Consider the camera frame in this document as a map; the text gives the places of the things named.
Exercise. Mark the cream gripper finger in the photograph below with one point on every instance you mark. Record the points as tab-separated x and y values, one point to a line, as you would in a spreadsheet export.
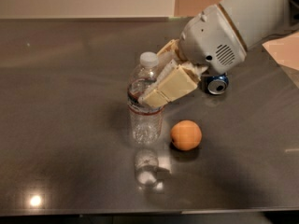
170	52
175	81

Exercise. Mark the blue pepsi can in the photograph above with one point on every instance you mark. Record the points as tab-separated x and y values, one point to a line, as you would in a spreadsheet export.
215	85

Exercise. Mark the orange fruit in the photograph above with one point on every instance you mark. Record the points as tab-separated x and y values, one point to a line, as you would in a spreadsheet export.
186	135

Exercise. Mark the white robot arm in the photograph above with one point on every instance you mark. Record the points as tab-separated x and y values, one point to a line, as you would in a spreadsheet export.
256	21

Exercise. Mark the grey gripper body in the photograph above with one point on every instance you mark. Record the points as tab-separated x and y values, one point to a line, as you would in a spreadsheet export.
209	38

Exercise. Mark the clear plastic water bottle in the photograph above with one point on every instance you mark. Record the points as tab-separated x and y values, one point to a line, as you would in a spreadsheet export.
146	123

